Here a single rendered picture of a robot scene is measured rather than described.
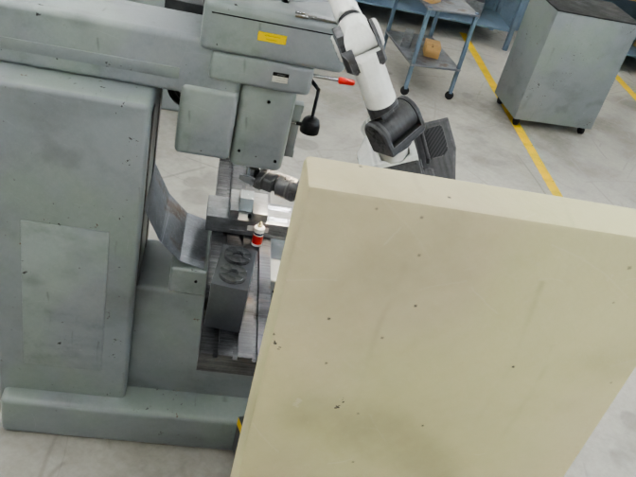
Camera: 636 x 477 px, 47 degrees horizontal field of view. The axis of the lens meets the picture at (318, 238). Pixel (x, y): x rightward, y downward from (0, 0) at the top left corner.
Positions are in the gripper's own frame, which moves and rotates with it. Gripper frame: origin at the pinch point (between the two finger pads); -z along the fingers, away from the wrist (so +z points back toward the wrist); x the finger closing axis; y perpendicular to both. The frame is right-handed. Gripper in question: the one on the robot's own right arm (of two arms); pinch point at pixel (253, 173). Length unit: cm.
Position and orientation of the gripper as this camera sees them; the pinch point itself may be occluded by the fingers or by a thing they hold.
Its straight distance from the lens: 274.3
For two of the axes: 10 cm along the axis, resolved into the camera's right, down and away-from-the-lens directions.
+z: 9.1, 3.7, -1.9
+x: -3.6, 4.8, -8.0
